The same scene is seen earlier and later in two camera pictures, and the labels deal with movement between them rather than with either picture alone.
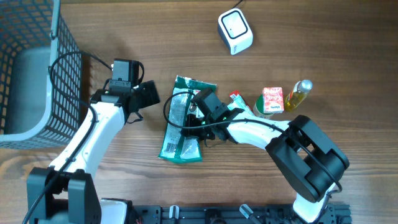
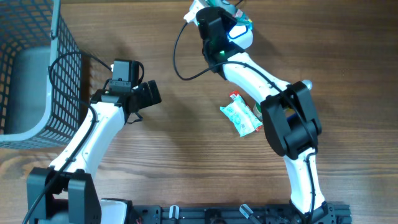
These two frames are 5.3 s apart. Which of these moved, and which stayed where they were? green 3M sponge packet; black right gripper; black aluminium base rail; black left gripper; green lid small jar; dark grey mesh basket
Moved: green 3M sponge packet; black right gripper
Stayed: black left gripper; black aluminium base rail; dark grey mesh basket; green lid small jar
